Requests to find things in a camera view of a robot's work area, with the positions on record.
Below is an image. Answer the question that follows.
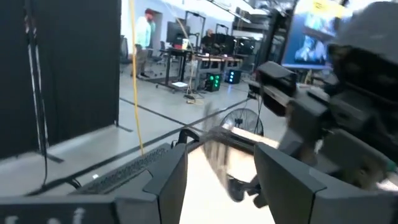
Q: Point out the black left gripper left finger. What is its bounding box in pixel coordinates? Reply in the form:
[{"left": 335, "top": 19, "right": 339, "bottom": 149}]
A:
[{"left": 142, "top": 143, "right": 189, "bottom": 224}]

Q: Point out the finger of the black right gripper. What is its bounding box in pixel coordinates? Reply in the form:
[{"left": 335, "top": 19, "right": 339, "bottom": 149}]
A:
[
  {"left": 226, "top": 174, "right": 269, "bottom": 209},
  {"left": 278, "top": 129, "right": 322, "bottom": 166}
]

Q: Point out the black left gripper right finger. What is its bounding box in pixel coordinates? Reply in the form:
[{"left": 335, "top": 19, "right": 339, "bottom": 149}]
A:
[{"left": 253, "top": 142, "right": 326, "bottom": 224}]

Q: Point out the black floor fan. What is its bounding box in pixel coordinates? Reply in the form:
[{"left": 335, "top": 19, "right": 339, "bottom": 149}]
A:
[{"left": 220, "top": 107, "right": 265, "bottom": 137}]

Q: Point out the large monitor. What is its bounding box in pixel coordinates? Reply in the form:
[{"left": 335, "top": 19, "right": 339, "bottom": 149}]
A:
[{"left": 281, "top": 0, "right": 348, "bottom": 70}]

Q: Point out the computer tower with blue lights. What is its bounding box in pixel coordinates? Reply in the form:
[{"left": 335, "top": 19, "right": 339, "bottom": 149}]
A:
[{"left": 225, "top": 68, "right": 243, "bottom": 85}]

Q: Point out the computer tower with green lights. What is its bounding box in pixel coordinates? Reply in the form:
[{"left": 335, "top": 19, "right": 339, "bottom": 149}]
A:
[{"left": 204, "top": 73, "right": 223, "bottom": 93}]

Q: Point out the black office desk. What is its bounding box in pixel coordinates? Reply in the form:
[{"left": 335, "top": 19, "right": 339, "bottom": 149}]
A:
[{"left": 157, "top": 48, "right": 200, "bottom": 93}]

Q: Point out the person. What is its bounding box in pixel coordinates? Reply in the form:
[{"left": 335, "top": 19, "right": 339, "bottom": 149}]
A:
[
  {"left": 200, "top": 29, "right": 216, "bottom": 55},
  {"left": 134, "top": 8, "right": 156, "bottom": 78}
]

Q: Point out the black desk monitor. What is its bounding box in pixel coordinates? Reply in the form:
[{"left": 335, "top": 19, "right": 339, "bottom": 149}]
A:
[{"left": 165, "top": 21, "right": 191, "bottom": 44}]

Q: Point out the black partition screen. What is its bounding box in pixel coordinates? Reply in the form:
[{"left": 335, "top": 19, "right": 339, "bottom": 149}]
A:
[{"left": 0, "top": 0, "right": 122, "bottom": 160}]

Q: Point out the black metal table frame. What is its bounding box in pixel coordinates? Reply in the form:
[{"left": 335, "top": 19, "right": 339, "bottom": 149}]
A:
[{"left": 172, "top": 126, "right": 280, "bottom": 156}]

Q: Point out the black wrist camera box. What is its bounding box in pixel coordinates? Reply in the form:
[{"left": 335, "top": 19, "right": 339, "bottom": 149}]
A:
[{"left": 248, "top": 60, "right": 299, "bottom": 118}]

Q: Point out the yellow hanging cable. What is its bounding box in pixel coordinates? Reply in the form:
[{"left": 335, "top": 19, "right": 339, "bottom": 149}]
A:
[{"left": 128, "top": 0, "right": 144, "bottom": 156}]

